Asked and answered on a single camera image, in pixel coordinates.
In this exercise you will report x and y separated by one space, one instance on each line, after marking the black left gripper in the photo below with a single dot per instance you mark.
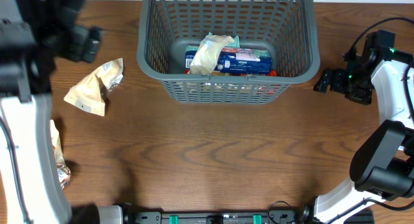
78 44

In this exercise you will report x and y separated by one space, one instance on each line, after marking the blue tissue pack box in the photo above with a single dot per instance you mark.
244 61

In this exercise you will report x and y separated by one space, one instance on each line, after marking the grey plastic lattice basket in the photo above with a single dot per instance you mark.
285 28

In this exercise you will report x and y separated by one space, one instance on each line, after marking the teal snack wrapper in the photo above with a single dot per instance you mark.
236 41

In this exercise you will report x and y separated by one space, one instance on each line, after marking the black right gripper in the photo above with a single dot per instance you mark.
363 97

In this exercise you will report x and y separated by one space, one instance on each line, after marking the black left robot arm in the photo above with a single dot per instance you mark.
33 33

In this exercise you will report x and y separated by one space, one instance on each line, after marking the white brown treat pouch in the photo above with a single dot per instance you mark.
64 173

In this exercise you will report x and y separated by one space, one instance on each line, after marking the beige clear pouch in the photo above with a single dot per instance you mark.
206 58

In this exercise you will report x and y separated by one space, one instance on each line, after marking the red snack bar package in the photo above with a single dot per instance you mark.
271 73

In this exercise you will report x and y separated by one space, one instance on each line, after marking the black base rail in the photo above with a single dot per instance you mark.
287 216

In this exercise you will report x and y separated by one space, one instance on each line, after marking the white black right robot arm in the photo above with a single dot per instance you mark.
381 170

